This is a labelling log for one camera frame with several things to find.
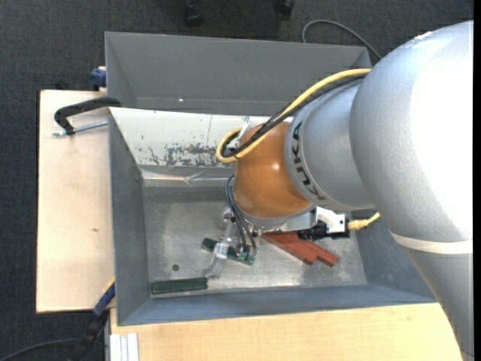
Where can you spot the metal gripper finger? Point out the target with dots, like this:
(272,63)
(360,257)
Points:
(221,251)
(227,222)

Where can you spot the dark green flat block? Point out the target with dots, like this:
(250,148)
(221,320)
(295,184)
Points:
(178,286)
(209,244)

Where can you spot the grey metal bin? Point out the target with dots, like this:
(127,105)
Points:
(180,220)

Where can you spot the red-brown flat block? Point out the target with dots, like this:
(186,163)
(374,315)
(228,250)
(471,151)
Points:
(291,251)
(319,256)

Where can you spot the pale wood flat board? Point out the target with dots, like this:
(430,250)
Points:
(75,201)

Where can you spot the black cylinder on white bracket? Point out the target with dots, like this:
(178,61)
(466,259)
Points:
(330,220)

